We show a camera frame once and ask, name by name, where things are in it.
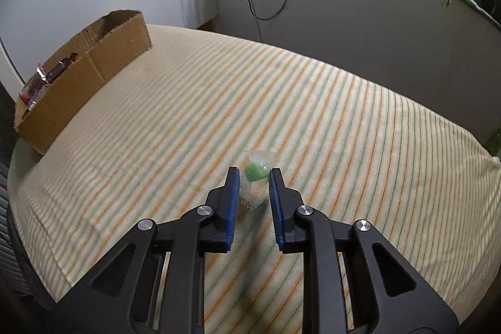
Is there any clear packet green candy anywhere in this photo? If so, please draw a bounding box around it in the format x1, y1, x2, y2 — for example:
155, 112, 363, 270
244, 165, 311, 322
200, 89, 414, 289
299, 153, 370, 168
240, 150, 279, 210

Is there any red-ended brown cake packet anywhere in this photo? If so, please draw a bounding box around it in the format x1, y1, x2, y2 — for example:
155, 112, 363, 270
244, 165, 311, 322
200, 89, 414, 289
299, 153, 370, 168
19, 64, 49, 112

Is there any brown Snickers bar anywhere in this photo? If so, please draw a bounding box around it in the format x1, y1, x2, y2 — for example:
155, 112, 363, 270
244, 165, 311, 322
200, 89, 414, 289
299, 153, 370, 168
45, 53, 78, 84

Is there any striped yellow table cloth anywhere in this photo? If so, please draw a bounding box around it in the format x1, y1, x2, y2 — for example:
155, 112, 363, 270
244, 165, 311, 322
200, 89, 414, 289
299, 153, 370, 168
8, 25, 500, 321

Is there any brown cardboard box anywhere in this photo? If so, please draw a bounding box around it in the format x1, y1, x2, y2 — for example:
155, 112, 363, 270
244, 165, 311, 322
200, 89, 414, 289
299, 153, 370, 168
13, 9, 152, 154

